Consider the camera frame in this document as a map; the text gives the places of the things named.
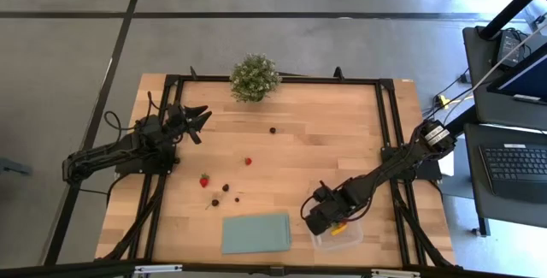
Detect silver aluminium bracket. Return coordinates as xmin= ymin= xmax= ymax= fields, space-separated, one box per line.
xmin=133 ymin=263 xmax=184 ymax=275
xmin=370 ymin=269 xmax=422 ymax=278

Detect black floor cables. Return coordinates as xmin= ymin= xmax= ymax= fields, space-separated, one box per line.
xmin=422 ymin=68 xmax=475 ymax=129

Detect dark computer monitor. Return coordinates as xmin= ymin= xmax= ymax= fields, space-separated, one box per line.
xmin=486 ymin=42 xmax=547 ymax=108

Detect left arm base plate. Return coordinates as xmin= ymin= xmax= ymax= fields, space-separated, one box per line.
xmin=114 ymin=140 xmax=179 ymax=175

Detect black metal table frame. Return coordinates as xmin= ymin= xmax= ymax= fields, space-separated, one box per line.
xmin=0 ymin=66 xmax=547 ymax=278

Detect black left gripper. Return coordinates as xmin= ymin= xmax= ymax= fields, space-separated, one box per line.
xmin=164 ymin=103 xmax=213 ymax=138

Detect clear plastic container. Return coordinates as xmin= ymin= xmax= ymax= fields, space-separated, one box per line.
xmin=309 ymin=219 xmax=365 ymax=252

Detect black metal post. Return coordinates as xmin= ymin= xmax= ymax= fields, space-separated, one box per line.
xmin=478 ymin=0 xmax=547 ymax=39

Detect black keyboard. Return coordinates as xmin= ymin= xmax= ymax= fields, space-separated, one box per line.
xmin=479 ymin=142 xmax=547 ymax=205

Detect grey blue floor object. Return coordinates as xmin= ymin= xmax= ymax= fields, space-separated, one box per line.
xmin=0 ymin=158 xmax=34 ymax=175

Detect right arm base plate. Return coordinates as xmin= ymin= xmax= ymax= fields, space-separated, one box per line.
xmin=381 ymin=145 xmax=444 ymax=181

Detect black power adapter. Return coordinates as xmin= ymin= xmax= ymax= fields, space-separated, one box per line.
xmin=497 ymin=28 xmax=531 ymax=68

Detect white paper sheet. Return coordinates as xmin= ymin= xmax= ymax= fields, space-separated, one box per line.
xmin=438 ymin=151 xmax=456 ymax=179

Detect folded green cloth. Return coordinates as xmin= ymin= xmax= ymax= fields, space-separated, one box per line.
xmin=221 ymin=212 xmax=292 ymax=255

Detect potted green plant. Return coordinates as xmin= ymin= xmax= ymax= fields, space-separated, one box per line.
xmin=229 ymin=53 xmax=283 ymax=103

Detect black desk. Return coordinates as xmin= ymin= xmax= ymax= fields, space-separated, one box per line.
xmin=463 ymin=122 xmax=547 ymax=230
xmin=462 ymin=25 xmax=547 ymax=132

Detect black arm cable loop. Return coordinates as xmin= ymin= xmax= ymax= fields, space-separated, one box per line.
xmin=103 ymin=109 xmax=129 ymax=133

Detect white cable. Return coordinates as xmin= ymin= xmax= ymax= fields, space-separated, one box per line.
xmin=442 ymin=21 xmax=547 ymax=127

